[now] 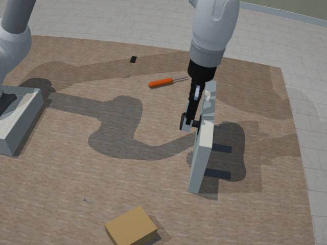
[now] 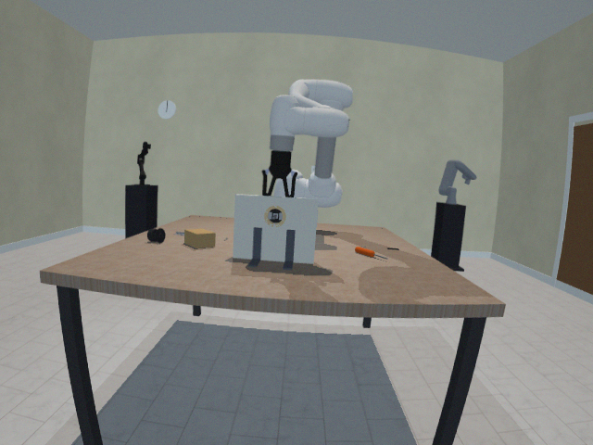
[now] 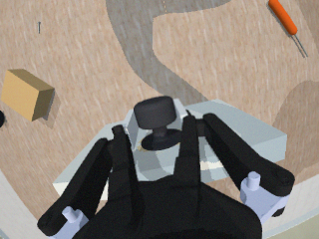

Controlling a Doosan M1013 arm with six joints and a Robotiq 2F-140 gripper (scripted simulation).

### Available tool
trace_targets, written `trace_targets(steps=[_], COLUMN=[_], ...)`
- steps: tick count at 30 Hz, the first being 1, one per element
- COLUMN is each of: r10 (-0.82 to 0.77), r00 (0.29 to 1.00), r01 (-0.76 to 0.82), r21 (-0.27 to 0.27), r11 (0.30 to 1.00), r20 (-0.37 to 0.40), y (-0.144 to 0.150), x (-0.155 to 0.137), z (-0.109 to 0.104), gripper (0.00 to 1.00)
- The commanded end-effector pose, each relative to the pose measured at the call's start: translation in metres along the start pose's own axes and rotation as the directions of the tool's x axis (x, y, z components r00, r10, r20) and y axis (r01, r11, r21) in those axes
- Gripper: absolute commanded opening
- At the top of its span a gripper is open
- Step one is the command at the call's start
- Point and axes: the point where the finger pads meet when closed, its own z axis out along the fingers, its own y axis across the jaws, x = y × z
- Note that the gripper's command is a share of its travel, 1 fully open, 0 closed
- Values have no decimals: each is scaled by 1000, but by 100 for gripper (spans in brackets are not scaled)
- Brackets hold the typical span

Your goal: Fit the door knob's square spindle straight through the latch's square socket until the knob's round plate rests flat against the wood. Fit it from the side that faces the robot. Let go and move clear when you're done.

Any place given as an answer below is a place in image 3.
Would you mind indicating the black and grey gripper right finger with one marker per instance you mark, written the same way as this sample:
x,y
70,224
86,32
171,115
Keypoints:
x,y
264,186

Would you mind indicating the orange-handled screwdriver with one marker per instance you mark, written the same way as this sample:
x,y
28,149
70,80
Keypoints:
x,y
285,20

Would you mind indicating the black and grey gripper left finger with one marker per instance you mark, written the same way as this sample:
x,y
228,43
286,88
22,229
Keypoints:
x,y
80,199

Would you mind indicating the tan cardboard box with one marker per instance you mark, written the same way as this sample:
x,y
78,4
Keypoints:
x,y
26,94

